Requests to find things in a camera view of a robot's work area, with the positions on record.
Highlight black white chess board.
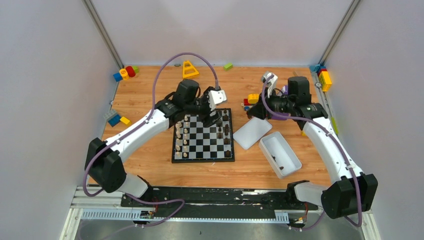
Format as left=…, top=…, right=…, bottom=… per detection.
left=171, top=108, right=235, bottom=164

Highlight brown chess piece long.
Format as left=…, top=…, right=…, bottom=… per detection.
left=223, top=124, right=230, bottom=136

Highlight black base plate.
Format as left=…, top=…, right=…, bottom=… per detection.
left=141, top=186, right=318, bottom=211

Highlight green block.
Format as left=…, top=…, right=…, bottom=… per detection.
left=223, top=62, right=234, bottom=71

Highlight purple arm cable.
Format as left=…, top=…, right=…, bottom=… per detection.
left=82, top=52, right=220, bottom=229
left=260, top=74, right=364, bottom=232

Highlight blue cube block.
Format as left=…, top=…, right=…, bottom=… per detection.
left=113, top=72, right=123, bottom=82

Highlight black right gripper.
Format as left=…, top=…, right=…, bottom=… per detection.
left=246, top=87, right=295, bottom=120

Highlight red cylinder block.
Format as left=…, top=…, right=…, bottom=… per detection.
left=125, top=65, right=136, bottom=78

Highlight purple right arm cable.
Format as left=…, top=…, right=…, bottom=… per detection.
left=260, top=74, right=364, bottom=232

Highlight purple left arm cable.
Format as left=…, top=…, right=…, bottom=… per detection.
left=82, top=52, right=220, bottom=229

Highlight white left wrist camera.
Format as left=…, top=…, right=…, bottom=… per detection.
left=208, top=90, right=228, bottom=111

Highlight yellow lego brick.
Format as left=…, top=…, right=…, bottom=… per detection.
left=318, top=70, right=332, bottom=92

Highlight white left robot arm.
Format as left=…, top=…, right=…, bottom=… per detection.
left=84, top=79, right=227, bottom=207

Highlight yellow block left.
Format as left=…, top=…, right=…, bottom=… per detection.
left=120, top=116, right=132, bottom=127

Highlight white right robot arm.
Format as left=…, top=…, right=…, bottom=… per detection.
left=247, top=72, right=378, bottom=227

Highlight blue grey lego bricks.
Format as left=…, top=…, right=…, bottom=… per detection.
left=103, top=109, right=121, bottom=127

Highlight white tin box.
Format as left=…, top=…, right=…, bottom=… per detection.
left=259, top=132, right=302, bottom=179

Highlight yellow triangle toy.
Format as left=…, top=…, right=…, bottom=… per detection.
left=182, top=60, right=200, bottom=79

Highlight toy car blue wheels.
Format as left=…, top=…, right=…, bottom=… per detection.
left=242, top=93, right=260, bottom=111

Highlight yellow cylinder block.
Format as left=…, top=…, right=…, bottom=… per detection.
left=119, top=68, right=130, bottom=80

